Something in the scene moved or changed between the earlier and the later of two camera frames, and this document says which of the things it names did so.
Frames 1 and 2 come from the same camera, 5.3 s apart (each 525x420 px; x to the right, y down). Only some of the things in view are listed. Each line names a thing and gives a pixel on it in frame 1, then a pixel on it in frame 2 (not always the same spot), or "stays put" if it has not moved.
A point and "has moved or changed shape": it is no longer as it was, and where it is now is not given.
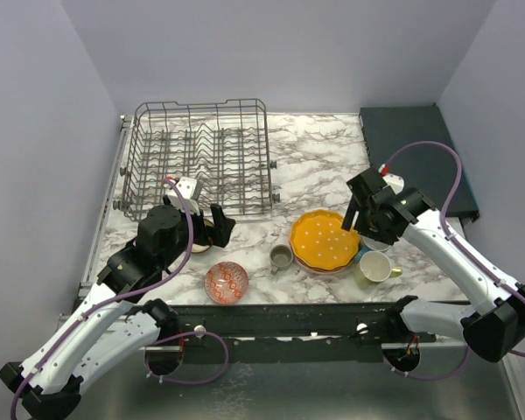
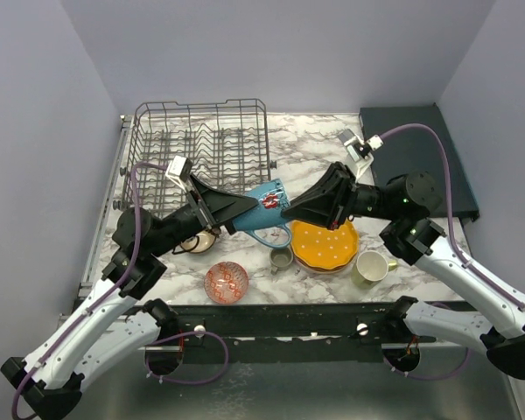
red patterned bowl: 227,283 stays put
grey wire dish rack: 222,145 stays put
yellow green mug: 375,267 has moved or changed shape
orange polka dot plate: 318,240 stays put
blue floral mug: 367,245 → 272,199
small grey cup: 281,257 stays put
